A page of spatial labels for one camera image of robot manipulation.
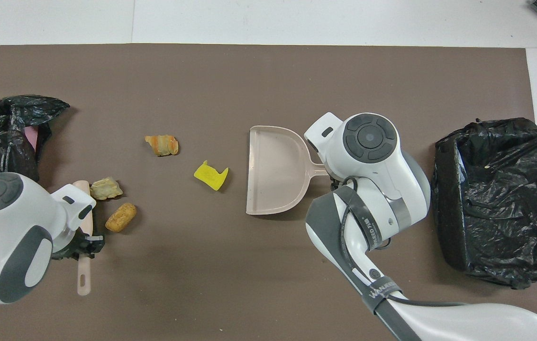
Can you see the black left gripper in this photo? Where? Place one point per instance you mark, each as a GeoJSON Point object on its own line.
{"type": "Point", "coordinates": [69, 250]}

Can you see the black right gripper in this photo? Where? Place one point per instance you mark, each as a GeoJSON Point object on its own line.
{"type": "Point", "coordinates": [337, 183]}

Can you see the beige brush with black bristles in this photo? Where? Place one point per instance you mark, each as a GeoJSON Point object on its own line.
{"type": "Point", "coordinates": [83, 279]}

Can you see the brown oval bread toy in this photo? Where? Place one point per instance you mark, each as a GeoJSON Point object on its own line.
{"type": "Point", "coordinates": [120, 218]}

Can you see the pale ridged bread toy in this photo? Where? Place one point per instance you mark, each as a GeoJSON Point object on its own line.
{"type": "Point", "coordinates": [106, 188]}

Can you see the beige plastic dustpan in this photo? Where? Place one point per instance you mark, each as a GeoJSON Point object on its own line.
{"type": "Point", "coordinates": [273, 170]}

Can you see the orange striped croissant toy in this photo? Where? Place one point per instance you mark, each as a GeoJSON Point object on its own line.
{"type": "Point", "coordinates": [161, 145]}

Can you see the yellow sponge piece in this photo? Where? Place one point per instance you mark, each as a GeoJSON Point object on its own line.
{"type": "Point", "coordinates": [210, 176]}

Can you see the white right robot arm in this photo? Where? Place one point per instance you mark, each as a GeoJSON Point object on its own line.
{"type": "Point", "coordinates": [368, 208]}

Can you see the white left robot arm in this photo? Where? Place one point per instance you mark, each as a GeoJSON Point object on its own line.
{"type": "Point", "coordinates": [12, 237]}

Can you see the pink bin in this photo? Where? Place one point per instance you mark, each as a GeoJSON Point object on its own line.
{"type": "Point", "coordinates": [32, 138]}

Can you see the bin lined with black bag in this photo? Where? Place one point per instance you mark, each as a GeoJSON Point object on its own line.
{"type": "Point", "coordinates": [486, 213]}

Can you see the brown table mat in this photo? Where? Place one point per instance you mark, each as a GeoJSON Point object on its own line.
{"type": "Point", "coordinates": [249, 85]}

